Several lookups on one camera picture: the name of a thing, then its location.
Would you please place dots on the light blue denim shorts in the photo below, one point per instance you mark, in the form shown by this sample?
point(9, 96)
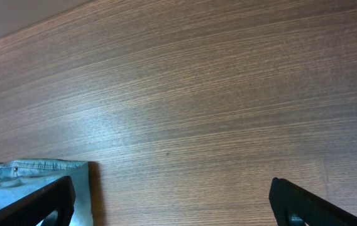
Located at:
point(21, 177)

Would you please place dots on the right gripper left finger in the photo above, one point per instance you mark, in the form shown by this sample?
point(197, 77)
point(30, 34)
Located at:
point(52, 204)

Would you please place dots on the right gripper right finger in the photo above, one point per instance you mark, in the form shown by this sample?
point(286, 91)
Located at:
point(293, 205)

